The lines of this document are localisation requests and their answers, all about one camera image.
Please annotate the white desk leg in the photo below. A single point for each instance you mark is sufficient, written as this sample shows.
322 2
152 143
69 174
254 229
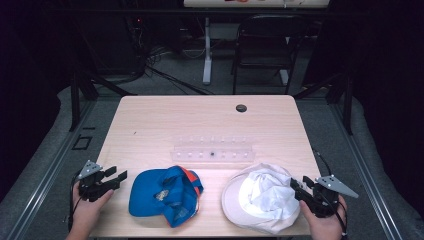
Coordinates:
207 53

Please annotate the dark equipment with red light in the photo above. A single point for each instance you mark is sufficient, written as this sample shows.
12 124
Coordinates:
137 40

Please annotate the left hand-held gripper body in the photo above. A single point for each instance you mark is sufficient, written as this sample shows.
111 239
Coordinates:
93 186

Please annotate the person's left hand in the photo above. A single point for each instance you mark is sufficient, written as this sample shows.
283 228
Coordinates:
86 211

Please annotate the black metal stand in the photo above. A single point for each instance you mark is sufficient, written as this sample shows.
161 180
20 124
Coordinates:
348 103
75 100

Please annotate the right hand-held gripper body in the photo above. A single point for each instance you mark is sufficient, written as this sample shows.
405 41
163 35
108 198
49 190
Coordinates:
325 200

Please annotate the aluminium floor rail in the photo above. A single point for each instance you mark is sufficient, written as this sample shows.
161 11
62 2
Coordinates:
363 166
50 173

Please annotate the black folding chair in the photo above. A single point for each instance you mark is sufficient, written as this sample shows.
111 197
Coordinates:
266 43

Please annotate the person's right hand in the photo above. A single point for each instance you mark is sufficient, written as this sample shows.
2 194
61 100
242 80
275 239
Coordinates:
325 228

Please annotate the blue and orange cap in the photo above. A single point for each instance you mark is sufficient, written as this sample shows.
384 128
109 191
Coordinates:
150 196

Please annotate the white bucket hat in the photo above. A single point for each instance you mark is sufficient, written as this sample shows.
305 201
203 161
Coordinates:
263 200

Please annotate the grey table grommet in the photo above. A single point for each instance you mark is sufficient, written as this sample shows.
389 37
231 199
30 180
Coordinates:
241 108

